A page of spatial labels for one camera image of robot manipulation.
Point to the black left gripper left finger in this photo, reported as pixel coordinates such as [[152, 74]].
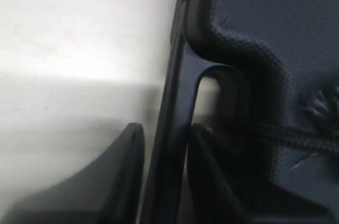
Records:
[[105, 191]]

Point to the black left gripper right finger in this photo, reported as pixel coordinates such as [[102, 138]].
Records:
[[214, 199]]

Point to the black plastic tool case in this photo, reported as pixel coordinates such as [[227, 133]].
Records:
[[262, 77]]

